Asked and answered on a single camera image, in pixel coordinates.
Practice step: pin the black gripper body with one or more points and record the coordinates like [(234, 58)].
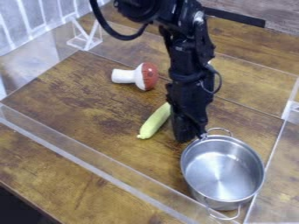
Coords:
[(192, 89)]

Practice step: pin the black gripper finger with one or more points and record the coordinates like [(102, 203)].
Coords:
[(186, 129)]

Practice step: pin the stainless steel pot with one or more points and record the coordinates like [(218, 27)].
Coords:
[(224, 171)]

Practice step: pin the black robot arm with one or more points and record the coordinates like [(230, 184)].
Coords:
[(183, 27)]

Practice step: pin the toy mushroom brown cap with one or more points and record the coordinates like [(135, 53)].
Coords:
[(145, 76)]

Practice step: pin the black bar on table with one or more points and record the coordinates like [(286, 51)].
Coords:
[(248, 20)]

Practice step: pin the clear acrylic triangle bracket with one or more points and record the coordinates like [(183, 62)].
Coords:
[(86, 40)]

